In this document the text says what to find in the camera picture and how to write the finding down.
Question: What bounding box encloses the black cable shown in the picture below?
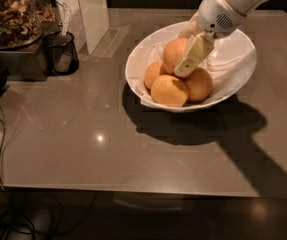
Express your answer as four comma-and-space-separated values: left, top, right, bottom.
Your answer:
0, 95, 99, 240

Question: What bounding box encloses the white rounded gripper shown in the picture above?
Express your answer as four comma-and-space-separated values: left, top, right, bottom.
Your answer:
174, 0, 246, 78

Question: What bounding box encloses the white tag utensil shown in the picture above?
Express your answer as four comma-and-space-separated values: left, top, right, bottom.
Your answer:
61, 3, 71, 37

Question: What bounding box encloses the white tilted bowl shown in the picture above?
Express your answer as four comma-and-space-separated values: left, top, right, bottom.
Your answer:
125, 19, 258, 113

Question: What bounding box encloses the orange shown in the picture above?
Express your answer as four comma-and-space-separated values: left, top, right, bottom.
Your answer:
144, 60, 166, 89
162, 38, 188, 74
151, 75, 188, 107
184, 68, 213, 103

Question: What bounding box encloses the black mesh cup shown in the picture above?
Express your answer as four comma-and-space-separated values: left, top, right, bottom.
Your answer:
43, 32, 79, 76

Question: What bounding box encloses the white upright panel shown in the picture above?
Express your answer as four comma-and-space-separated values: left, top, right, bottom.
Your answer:
57, 0, 109, 55

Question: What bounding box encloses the glass jar of nuts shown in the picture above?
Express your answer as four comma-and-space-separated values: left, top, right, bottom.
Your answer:
0, 0, 42, 50

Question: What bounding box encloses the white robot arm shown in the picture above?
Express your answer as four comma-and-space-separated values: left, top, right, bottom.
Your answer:
174, 0, 270, 78

